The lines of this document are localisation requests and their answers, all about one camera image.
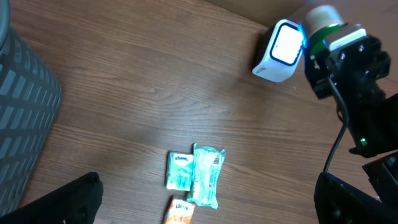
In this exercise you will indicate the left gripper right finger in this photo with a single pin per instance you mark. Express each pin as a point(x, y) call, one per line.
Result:
point(339, 202)

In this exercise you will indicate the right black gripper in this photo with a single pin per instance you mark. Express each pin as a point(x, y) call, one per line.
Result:
point(353, 69)

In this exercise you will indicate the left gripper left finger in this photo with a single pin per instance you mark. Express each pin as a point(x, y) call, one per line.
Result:
point(75, 202)

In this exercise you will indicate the green lid jar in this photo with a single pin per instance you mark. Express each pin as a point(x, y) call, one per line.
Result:
point(317, 24)

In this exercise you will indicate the orange tissue pack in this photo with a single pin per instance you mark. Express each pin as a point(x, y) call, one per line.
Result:
point(179, 211)

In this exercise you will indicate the blue white package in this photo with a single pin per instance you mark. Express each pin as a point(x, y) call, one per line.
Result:
point(179, 171)

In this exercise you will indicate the teal wipes pack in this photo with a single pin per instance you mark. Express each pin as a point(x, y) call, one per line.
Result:
point(207, 166)

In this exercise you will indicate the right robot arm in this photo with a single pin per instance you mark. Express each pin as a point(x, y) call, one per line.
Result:
point(372, 124)

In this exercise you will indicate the white barcode scanner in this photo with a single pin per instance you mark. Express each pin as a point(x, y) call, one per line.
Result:
point(278, 52)

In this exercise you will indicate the grey plastic mesh basket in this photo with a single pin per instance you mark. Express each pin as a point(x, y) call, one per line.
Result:
point(31, 95)

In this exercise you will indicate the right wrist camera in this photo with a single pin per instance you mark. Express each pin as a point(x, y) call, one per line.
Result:
point(344, 36)

